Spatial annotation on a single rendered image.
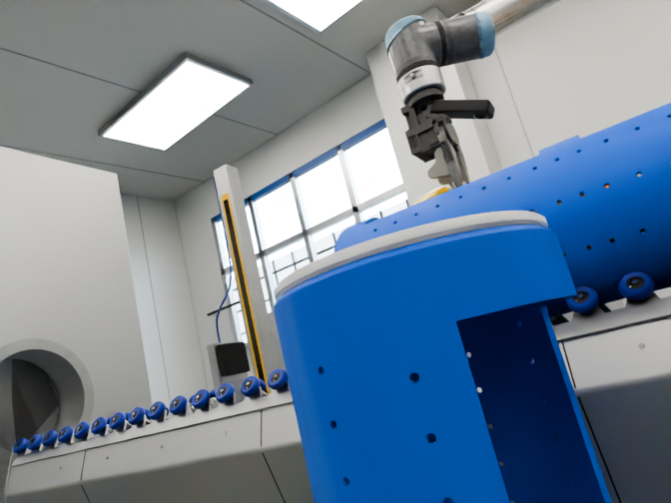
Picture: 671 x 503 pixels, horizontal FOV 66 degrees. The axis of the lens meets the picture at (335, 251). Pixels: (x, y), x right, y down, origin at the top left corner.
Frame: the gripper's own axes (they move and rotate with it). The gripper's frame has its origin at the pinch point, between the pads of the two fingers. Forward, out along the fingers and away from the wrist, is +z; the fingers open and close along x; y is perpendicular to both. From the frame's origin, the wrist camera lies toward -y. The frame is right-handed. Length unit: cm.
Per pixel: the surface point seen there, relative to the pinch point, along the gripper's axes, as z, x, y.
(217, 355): 17, 3, 67
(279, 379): 27, 10, 45
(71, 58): -220, -103, 247
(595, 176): 10.1, 12.5, -21.2
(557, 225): 15.3, 12.9, -14.1
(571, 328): 30.5, 10.1, -10.7
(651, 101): -89, -278, -67
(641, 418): 44.6, 11.0, -15.5
